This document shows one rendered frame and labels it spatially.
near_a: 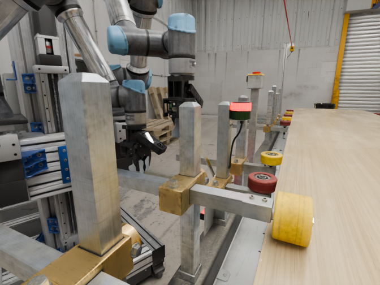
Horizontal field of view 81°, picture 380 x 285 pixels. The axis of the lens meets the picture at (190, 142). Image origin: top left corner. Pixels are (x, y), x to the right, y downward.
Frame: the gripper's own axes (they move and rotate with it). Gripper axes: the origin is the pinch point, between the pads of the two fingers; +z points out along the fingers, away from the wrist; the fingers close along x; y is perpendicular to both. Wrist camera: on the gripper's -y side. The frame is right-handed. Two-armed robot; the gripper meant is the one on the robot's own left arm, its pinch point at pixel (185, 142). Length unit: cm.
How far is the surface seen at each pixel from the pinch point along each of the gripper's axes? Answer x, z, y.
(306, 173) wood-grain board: 35.2, 8.8, -11.6
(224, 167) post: 11.5, 8.0, -4.2
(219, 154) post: 9.7, 3.8, -4.2
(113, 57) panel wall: -288, -73, -274
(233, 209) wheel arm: 21.9, 4.9, 24.5
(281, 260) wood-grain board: 30.7, 8.8, 29.0
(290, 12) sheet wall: -17, -251, -783
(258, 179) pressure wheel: 22.8, 8.1, 0.8
